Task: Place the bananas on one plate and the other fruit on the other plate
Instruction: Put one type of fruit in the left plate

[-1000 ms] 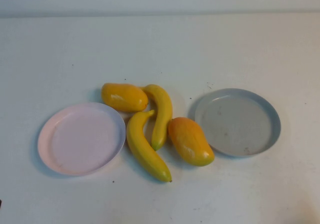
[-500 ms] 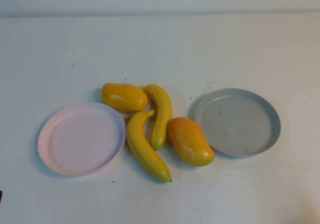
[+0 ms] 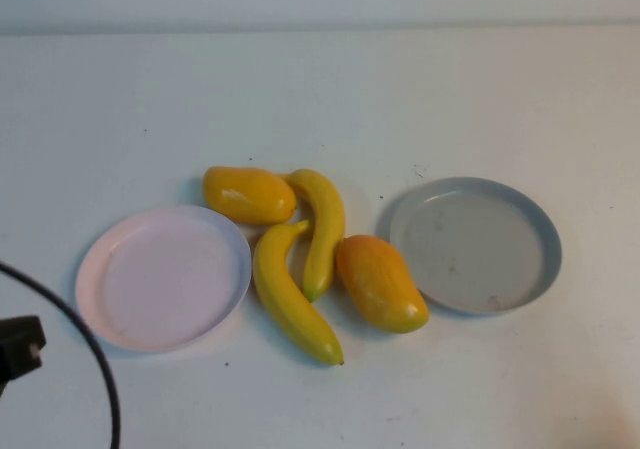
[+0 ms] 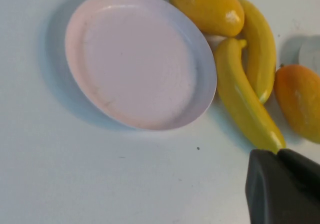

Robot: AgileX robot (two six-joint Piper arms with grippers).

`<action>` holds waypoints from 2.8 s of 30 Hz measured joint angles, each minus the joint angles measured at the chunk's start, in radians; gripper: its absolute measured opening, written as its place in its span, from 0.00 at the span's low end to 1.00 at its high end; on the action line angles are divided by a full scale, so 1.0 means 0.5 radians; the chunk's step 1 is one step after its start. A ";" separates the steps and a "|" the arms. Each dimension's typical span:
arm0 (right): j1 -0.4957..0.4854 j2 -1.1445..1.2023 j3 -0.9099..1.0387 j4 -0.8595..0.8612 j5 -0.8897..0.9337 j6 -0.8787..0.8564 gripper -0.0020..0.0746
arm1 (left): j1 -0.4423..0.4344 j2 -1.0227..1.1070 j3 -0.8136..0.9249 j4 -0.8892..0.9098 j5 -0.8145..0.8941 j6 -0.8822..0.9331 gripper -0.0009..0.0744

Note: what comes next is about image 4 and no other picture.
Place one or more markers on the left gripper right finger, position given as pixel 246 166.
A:
pixel 305 169

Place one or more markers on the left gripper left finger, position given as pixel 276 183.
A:
pixel 275 196

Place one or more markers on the orange mango with green tip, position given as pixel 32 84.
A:
pixel 300 101

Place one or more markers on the long yellow banana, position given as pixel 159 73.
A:
pixel 237 89

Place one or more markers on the yellow banana with green tip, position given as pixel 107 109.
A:
pixel 260 54

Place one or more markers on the yellow mango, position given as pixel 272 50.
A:
pixel 207 9

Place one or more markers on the grey round plate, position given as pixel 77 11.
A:
pixel 311 54

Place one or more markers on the pink round plate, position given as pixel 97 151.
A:
pixel 135 64

